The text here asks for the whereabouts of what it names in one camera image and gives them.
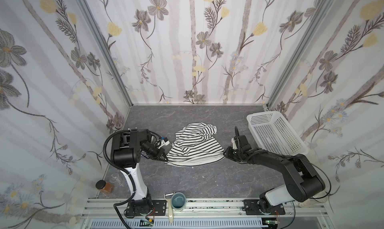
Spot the black white striped tank top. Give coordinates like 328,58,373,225
166,122,224,167

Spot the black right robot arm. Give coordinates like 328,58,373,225
223,135,326,211

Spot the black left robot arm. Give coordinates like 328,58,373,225
105,129,170,201

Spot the white plastic laundry basket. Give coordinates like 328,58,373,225
247,111,309,156

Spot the cream vegetable peeler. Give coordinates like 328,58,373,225
164,192,175,224

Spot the spice jar with dark lid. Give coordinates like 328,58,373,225
95,180,115,193

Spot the teal mug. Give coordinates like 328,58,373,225
171,192,187,212

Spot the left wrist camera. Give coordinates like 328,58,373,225
156,137,170,148

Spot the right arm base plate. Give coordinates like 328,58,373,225
242,199,286,216

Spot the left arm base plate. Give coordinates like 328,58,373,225
124,200,168,219

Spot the aluminium frame rail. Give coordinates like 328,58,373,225
81,198,329,219

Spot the white vented cable duct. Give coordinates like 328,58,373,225
89,218,265,229

